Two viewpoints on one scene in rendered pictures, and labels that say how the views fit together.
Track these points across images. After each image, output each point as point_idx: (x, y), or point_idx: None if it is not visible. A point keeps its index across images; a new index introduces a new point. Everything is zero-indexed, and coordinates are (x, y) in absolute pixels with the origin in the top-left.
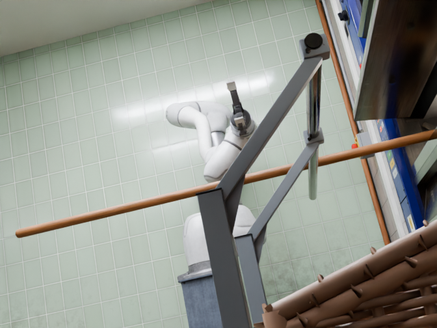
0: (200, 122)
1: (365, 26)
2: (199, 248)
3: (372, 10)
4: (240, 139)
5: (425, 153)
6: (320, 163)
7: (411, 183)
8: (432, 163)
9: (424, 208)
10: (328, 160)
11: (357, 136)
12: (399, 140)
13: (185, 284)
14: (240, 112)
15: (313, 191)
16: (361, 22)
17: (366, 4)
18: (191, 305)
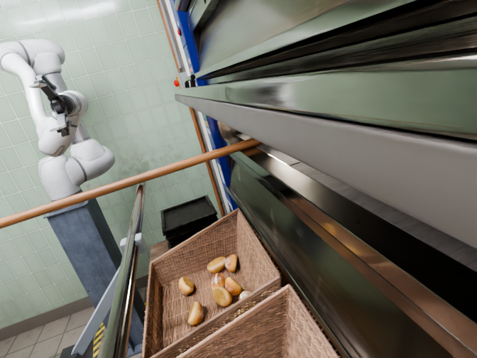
0: (25, 79)
1: (182, 4)
2: (57, 189)
3: (195, 93)
4: (69, 117)
5: (236, 153)
6: (147, 179)
7: (221, 144)
8: (241, 165)
9: (231, 169)
10: (154, 176)
11: (178, 75)
12: (216, 153)
13: (50, 218)
14: (58, 105)
15: None
16: (177, 1)
17: None
18: (59, 232)
